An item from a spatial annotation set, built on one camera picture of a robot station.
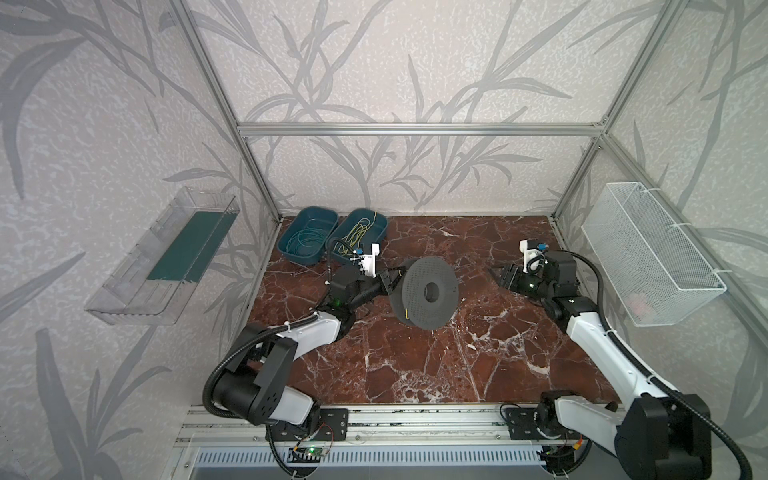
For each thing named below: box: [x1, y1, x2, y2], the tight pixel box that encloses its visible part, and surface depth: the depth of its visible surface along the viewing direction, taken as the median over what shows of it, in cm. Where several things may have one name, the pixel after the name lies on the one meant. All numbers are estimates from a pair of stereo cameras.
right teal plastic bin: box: [325, 208, 388, 265], surface depth 116 cm
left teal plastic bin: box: [277, 206, 339, 266], surface depth 117 cm
